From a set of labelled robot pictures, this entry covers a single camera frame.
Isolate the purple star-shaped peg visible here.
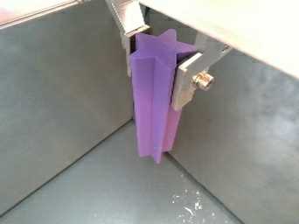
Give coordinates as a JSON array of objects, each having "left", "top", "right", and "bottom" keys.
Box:
[{"left": 131, "top": 29, "right": 197, "bottom": 164}]

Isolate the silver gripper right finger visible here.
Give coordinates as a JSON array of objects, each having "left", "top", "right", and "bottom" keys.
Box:
[{"left": 173, "top": 32, "right": 233, "bottom": 111}]

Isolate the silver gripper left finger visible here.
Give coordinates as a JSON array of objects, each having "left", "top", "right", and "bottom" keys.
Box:
[{"left": 106, "top": 0, "right": 150, "bottom": 75}]

